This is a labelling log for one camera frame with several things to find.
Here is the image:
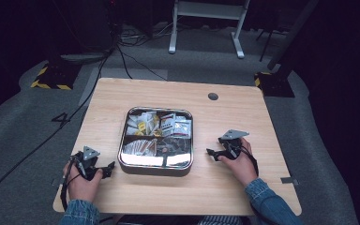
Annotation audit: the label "person's left hand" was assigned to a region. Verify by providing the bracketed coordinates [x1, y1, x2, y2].
[63, 162, 104, 203]

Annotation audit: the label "black tripod legs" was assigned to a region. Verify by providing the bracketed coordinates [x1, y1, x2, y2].
[255, 27, 283, 63]

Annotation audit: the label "bundle of floor cables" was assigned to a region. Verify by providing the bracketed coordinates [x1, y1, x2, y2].
[117, 21, 176, 49]

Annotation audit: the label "person's right hand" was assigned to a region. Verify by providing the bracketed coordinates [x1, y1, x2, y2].
[217, 137, 259, 188]

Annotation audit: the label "pile of white yellow packets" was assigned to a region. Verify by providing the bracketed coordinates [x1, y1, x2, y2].
[126, 111, 160, 138]

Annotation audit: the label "pile of brown striped sticks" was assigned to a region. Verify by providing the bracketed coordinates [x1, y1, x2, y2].
[123, 138, 158, 157]

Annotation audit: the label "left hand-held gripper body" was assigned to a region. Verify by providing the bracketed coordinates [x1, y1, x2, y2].
[69, 145, 103, 182]

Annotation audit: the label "person's striped clothing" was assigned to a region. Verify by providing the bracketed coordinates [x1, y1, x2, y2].
[198, 215, 244, 225]

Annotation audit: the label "black stand pole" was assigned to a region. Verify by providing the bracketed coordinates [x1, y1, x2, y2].
[266, 0, 321, 71]

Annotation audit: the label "white desk frame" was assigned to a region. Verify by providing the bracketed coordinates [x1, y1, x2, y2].
[168, 0, 251, 60]

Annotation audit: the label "grey metal table bracket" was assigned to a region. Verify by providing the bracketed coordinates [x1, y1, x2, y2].
[279, 176, 300, 186]

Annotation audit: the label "yellow black striped base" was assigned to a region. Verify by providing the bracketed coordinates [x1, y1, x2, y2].
[253, 71, 296, 98]
[30, 61, 83, 91]

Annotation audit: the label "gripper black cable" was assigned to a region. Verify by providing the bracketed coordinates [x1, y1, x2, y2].
[239, 143, 260, 178]
[59, 155, 78, 212]

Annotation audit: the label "brown divided box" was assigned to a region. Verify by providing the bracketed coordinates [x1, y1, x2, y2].
[117, 106, 195, 178]

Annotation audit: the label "pile of white red-label packets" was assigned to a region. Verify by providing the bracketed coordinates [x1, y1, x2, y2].
[158, 112, 193, 140]

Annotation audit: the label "long black floor cable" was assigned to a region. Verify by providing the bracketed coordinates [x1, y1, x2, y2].
[0, 46, 115, 210]

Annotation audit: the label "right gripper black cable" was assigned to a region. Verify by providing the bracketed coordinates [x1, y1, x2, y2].
[239, 143, 260, 178]

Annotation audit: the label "thin black floor cable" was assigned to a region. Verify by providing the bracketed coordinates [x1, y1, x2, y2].
[115, 45, 169, 83]

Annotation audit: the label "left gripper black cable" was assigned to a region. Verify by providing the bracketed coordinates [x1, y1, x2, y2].
[59, 155, 78, 212]

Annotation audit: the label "clear glass lid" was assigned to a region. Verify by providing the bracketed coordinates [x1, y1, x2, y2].
[117, 106, 195, 172]

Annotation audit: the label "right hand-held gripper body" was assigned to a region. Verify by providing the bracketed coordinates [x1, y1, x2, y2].
[217, 129, 250, 161]

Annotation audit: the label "pile of dark packets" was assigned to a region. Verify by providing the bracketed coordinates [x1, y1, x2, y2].
[156, 137, 192, 158]

